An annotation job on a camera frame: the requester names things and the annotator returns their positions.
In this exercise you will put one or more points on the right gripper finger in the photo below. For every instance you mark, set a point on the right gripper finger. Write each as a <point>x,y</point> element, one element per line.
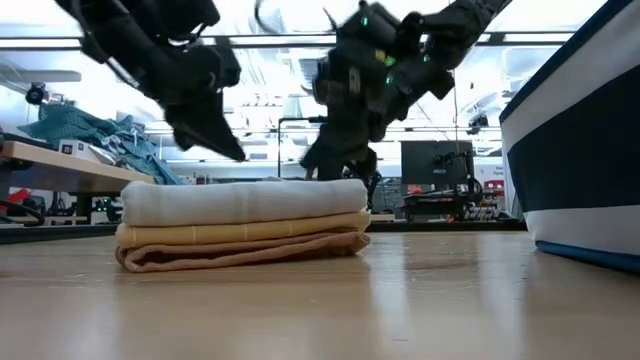
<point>369,167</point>
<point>327,160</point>

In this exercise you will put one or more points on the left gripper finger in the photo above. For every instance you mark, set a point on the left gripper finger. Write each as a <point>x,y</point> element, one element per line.
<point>220,140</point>
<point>182,137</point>

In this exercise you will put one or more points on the white waffle towel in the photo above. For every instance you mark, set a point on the white waffle towel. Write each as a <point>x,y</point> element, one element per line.
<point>240,202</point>

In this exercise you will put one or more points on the yellow checked towel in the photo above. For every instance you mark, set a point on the yellow checked towel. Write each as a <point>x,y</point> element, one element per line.
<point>240,231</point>

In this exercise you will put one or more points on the pink towel with white stripes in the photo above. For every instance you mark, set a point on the pink towel with white stripes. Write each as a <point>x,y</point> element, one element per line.
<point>240,255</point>

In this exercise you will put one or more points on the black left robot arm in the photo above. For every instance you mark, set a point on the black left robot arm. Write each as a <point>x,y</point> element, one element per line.
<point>125,25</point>

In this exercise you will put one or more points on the black computer monitor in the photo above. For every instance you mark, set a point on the black computer monitor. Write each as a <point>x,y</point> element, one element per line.
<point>435,165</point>

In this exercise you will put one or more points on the teal cloth pile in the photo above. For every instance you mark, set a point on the teal cloth pile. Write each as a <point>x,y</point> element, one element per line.
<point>85,125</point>

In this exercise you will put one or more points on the small white box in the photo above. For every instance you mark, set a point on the small white box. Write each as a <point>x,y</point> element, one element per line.
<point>80,149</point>

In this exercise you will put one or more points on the red plastic object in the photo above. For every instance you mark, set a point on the red plastic object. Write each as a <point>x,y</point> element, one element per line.
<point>19,195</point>

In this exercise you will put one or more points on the navy fabric storage bin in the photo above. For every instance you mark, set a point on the navy fabric storage bin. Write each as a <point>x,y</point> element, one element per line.
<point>580,150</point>

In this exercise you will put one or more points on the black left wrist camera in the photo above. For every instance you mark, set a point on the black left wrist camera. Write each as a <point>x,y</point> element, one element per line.
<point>227,62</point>

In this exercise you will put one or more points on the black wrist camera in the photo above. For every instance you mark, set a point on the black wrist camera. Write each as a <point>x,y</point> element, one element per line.
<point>337,82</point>
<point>227,62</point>

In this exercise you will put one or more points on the black metal stand frame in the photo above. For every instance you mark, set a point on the black metal stand frame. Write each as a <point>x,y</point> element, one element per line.
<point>295,119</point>

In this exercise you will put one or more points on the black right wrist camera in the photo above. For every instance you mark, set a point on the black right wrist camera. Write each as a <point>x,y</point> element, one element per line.
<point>337,82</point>

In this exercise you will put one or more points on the black aluminium table frame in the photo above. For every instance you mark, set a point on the black aluminium table frame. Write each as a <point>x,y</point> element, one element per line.
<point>440,226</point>

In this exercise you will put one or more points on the wooden workbench grey frame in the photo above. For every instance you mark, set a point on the wooden workbench grey frame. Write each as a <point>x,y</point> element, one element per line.
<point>75,172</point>

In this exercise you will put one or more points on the black ceiling camera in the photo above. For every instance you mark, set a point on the black ceiling camera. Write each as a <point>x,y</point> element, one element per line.
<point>35,93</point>

